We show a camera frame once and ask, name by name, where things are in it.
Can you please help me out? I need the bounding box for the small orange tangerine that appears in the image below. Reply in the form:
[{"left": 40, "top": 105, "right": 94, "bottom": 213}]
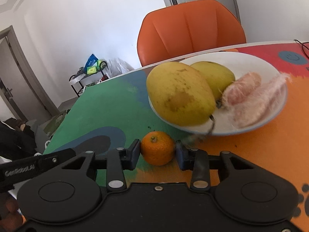
[{"left": 141, "top": 131, "right": 175, "bottom": 166}]

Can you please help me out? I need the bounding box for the large yellow mango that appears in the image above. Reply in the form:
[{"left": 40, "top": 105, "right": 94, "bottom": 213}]
[{"left": 146, "top": 62, "right": 216, "bottom": 127}]

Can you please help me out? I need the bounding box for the peeled pomelo segment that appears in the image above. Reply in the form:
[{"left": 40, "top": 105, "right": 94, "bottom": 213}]
[
  {"left": 221, "top": 72, "right": 262, "bottom": 108},
  {"left": 232, "top": 73, "right": 290, "bottom": 128}
]

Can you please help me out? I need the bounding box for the yellow pear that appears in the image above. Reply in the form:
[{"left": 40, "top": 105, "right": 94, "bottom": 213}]
[{"left": 191, "top": 61, "right": 235, "bottom": 101}]

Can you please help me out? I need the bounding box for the person's left hand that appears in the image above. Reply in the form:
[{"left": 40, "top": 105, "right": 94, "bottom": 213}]
[{"left": 1, "top": 193, "right": 24, "bottom": 231}]

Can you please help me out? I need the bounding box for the white oval bowl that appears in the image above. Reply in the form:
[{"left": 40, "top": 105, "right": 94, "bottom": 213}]
[{"left": 146, "top": 52, "right": 288, "bottom": 136}]

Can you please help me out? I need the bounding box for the black shoe rack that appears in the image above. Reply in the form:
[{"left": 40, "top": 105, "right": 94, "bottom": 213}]
[{"left": 69, "top": 60, "right": 108, "bottom": 97}]

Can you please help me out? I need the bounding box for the white plastic bag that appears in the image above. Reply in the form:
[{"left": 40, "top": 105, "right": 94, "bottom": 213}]
[{"left": 106, "top": 58, "right": 134, "bottom": 78}]

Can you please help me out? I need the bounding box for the green box on rack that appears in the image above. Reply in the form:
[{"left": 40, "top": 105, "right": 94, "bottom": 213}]
[{"left": 87, "top": 66, "right": 97, "bottom": 75}]

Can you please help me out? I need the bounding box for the blue bag on rack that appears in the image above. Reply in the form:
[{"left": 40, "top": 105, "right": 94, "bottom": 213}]
[{"left": 84, "top": 54, "right": 98, "bottom": 70}]

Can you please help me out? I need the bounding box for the orange chair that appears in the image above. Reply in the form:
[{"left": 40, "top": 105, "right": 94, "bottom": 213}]
[{"left": 137, "top": 0, "right": 247, "bottom": 67}]

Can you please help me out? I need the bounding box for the black cable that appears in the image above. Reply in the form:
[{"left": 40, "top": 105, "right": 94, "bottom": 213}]
[{"left": 293, "top": 39, "right": 309, "bottom": 60}]

